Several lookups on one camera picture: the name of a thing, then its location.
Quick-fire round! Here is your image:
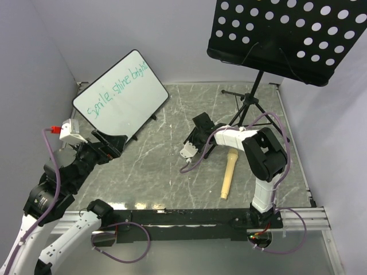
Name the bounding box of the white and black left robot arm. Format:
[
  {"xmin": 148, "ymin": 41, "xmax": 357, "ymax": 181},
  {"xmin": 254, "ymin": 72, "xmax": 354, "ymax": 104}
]
[{"xmin": 1, "ymin": 130, "xmax": 128, "ymax": 274}]

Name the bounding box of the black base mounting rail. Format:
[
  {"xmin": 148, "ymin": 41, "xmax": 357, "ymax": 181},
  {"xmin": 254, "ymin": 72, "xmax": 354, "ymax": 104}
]
[{"xmin": 97, "ymin": 209, "xmax": 283, "ymax": 243}]

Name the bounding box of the black perforated music stand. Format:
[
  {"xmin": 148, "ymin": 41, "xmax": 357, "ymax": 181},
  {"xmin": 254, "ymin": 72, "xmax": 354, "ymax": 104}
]
[{"xmin": 202, "ymin": 0, "xmax": 367, "ymax": 159}]

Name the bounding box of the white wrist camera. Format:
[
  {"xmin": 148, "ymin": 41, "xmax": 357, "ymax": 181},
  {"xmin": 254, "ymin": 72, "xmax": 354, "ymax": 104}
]
[
  {"xmin": 179, "ymin": 142, "xmax": 198, "ymax": 163},
  {"xmin": 50, "ymin": 119, "xmax": 87, "ymax": 145}
]

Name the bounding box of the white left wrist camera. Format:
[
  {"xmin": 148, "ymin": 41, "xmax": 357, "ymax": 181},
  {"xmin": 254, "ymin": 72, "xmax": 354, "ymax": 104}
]
[{"xmin": 50, "ymin": 119, "xmax": 87, "ymax": 145}]

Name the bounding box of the beige microphone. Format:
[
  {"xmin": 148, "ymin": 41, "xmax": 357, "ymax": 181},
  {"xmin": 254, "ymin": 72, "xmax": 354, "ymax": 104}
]
[{"xmin": 220, "ymin": 148, "xmax": 239, "ymax": 199}]

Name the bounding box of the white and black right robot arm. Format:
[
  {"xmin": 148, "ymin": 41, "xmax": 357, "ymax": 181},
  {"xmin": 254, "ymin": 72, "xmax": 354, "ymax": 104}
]
[{"xmin": 179, "ymin": 112, "xmax": 291, "ymax": 228}]

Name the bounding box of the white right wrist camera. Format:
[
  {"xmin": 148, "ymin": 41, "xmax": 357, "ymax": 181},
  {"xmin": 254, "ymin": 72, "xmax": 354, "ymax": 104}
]
[{"xmin": 179, "ymin": 142, "xmax": 198, "ymax": 163}]

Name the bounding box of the white whiteboard with black frame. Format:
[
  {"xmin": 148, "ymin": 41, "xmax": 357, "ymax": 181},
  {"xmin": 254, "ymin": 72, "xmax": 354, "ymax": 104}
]
[{"xmin": 72, "ymin": 49, "xmax": 169, "ymax": 140}]

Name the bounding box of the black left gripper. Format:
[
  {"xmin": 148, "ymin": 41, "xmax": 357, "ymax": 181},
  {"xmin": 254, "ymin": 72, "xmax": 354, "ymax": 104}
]
[{"xmin": 68, "ymin": 128, "xmax": 127, "ymax": 191}]

